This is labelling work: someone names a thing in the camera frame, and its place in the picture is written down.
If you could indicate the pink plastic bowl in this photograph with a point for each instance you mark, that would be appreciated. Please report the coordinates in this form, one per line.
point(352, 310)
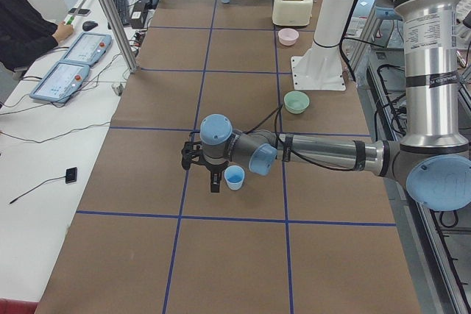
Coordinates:
point(288, 36)

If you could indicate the person's hand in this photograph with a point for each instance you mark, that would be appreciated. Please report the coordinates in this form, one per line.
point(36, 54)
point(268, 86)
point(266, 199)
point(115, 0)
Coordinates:
point(63, 32)

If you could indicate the seated person in black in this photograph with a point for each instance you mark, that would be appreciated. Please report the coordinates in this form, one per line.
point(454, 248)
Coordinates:
point(25, 34)

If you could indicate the black computer mouse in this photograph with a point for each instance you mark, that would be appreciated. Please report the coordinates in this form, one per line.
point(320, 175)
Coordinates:
point(89, 25)

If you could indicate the aluminium frame post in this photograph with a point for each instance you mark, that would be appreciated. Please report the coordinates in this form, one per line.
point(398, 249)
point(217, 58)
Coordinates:
point(119, 34)

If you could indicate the lower teach pendant tablet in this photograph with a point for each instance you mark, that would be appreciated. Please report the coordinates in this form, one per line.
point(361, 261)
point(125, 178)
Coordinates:
point(60, 82)

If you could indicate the cream white toaster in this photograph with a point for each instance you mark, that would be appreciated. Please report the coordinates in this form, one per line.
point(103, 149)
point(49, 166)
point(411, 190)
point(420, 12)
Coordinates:
point(292, 13)

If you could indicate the green marker pen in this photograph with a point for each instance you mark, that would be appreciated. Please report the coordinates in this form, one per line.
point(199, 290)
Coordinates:
point(71, 20)

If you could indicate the small black square device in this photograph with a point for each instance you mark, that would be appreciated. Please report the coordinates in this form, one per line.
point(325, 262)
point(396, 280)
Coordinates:
point(71, 175)

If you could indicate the smartphone on desk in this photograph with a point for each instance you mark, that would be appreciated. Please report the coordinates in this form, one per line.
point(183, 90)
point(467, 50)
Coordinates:
point(79, 12)

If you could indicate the small metal clamp block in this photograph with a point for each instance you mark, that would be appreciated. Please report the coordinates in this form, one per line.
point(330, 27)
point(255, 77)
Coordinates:
point(117, 88)

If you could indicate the black keyboard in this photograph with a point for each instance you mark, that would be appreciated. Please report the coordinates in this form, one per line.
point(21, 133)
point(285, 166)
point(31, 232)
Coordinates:
point(123, 10)

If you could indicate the green plastic bowl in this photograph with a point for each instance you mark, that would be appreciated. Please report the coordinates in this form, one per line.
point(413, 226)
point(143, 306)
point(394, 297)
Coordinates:
point(296, 102)

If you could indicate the upper teach pendant tablet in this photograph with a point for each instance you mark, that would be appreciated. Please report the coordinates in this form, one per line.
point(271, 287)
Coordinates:
point(87, 49)

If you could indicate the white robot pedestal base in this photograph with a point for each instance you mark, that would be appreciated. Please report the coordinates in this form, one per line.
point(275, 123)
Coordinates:
point(320, 67)

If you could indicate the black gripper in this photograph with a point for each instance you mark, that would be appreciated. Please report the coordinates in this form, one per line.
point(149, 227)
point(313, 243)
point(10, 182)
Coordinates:
point(215, 168)

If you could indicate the teach pendant tablet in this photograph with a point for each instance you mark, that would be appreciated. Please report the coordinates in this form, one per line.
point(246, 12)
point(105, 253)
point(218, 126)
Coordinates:
point(87, 49)
point(60, 82)

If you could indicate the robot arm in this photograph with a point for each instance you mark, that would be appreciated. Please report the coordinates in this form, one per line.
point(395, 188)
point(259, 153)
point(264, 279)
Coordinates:
point(431, 161)

